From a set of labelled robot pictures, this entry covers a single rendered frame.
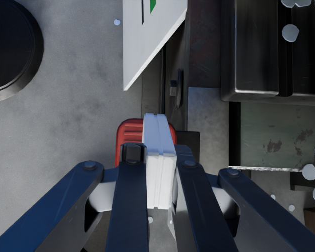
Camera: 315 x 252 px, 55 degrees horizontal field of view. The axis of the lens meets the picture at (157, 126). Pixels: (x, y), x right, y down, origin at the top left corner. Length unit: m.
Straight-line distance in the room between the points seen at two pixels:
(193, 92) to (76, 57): 0.75
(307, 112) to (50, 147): 0.84
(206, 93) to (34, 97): 0.79
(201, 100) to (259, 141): 0.10
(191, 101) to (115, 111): 0.67
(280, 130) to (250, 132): 0.04
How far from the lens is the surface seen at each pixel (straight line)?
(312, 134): 0.48
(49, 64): 1.15
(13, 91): 1.14
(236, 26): 0.41
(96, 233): 1.09
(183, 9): 0.55
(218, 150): 0.43
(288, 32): 0.43
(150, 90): 1.06
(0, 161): 1.15
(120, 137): 0.30
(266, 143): 0.45
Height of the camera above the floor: 1.06
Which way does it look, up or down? 82 degrees down
